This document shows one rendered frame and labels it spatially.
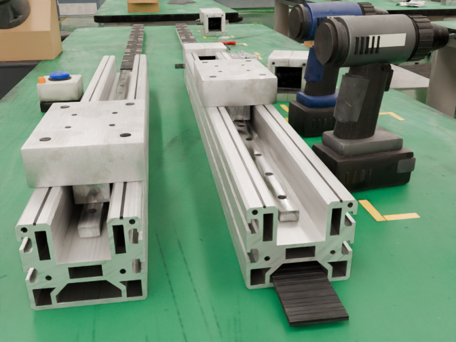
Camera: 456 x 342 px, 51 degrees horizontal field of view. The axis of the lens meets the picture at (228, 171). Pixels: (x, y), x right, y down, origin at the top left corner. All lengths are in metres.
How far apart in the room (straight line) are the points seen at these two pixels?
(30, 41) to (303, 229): 1.35
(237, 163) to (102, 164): 0.14
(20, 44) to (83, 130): 1.21
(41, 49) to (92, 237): 1.27
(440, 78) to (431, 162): 2.02
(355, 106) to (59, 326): 0.42
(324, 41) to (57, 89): 0.61
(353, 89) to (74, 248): 0.38
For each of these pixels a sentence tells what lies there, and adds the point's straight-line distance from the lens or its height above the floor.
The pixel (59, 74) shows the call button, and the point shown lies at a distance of 1.06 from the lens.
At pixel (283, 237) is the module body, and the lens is 0.45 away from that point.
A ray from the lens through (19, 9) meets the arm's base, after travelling 1.69.
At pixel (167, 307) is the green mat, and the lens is 0.44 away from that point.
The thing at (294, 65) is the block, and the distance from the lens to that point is 1.05.
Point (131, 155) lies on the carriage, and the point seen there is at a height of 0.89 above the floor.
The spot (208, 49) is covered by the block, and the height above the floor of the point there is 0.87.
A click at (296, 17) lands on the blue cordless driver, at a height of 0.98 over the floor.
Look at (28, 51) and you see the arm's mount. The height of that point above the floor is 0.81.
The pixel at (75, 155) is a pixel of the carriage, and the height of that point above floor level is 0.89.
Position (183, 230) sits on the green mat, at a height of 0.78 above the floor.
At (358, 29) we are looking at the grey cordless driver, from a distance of 0.60.
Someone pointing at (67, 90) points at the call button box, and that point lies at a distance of 1.04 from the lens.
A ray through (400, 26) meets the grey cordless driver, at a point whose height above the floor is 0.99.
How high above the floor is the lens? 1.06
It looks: 23 degrees down
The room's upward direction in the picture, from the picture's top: straight up
